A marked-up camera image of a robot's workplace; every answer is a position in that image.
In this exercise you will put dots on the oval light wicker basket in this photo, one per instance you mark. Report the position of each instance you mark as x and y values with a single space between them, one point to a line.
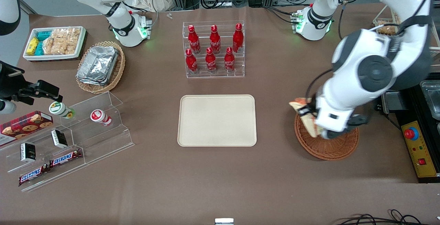
118 70

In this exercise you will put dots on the triangular sandwich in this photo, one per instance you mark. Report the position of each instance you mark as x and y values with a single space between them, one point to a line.
309 125

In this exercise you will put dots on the red capped yogurt bottle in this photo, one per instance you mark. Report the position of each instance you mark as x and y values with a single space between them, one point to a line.
100 117

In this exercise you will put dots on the yellow snack pack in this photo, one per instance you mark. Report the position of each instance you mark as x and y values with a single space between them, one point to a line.
32 46

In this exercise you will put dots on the clear acrylic tiered stand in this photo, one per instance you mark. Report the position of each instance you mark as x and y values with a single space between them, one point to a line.
103 142

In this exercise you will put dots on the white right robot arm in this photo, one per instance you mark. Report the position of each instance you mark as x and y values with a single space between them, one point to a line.
120 25

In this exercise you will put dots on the snickers chocolate bar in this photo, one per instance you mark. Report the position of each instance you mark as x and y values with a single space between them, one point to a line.
32 175
65 158

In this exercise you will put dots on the red emergency stop button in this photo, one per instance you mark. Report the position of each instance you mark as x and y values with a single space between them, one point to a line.
411 134

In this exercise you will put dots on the small black carton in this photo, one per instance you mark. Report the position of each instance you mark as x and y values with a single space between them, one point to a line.
59 139
28 152

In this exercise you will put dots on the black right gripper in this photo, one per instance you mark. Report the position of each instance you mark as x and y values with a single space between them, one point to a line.
9 82

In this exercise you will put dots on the bagged brown pastry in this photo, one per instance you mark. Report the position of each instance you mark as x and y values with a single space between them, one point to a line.
387 29

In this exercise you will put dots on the clear bagged rice crackers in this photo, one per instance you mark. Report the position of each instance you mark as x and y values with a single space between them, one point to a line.
67 34
58 47

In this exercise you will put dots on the stainless steel container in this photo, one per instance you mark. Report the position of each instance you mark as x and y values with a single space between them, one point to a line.
432 97

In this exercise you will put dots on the yellow black control box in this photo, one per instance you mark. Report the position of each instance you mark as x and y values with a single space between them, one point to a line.
421 156

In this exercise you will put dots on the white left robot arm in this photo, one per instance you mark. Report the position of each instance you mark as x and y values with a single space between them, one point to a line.
371 70

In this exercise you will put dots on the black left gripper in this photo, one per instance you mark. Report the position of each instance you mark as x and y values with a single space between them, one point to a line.
307 109

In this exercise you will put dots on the white rectangular snack tray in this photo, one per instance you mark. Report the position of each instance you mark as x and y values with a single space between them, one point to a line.
80 46

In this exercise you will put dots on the teal snack pack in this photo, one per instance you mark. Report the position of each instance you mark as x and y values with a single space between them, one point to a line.
44 35
39 49

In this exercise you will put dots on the stacked aluminium foil trays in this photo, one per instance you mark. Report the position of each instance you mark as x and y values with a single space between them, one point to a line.
98 65

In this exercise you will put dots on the round brown wicker basket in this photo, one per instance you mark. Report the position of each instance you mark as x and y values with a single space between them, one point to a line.
330 149

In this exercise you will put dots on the red plaid cookie box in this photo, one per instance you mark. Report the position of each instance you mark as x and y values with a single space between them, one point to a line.
25 125

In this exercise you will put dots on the clear acrylic bottle rack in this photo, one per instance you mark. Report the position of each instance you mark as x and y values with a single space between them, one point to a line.
213 75

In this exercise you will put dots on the beige rectangular tray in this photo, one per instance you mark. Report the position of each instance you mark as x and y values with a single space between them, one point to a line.
216 120

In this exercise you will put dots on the green capped yogurt bottle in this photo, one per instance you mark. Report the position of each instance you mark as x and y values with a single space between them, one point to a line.
60 109

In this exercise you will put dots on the red cola bottle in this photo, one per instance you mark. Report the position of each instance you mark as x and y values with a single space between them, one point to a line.
194 42
238 41
210 62
191 63
215 42
229 61

